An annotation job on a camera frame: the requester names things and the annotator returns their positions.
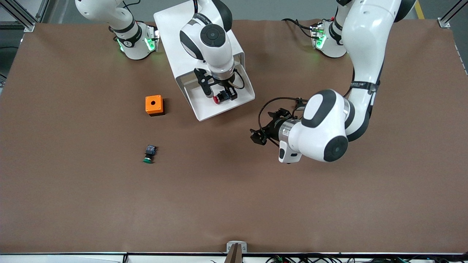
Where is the red push button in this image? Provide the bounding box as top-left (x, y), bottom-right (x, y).
top-left (213, 90), bottom-right (234, 105)

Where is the green push button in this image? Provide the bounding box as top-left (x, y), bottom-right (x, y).
top-left (143, 145), bottom-right (158, 164)

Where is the brown table cover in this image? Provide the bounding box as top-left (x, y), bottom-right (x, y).
top-left (0, 18), bottom-right (468, 254)

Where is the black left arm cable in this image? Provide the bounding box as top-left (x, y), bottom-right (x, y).
top-left (257, 96), bottom-right (309, 133)

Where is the orange button enclosure box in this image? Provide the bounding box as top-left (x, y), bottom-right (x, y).
top-left (145, 95), bottom-right (165, 117)

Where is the black arm base cable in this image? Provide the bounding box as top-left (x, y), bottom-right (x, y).
top-left (282, 18), bottom-right (317, 39)

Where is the black cable bundle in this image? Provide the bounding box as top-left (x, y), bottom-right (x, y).
top-left (267, 254), bottom-right (468, 263)

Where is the aluminium frame post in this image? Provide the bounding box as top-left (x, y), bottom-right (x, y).
top-left (438, 0), bottom-right (468, 28)
top-left (0, 0), bottom-right (50, 33)

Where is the white table edge rail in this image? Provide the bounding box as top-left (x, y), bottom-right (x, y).
top-left (0, 252), bottom-right (468, 263)

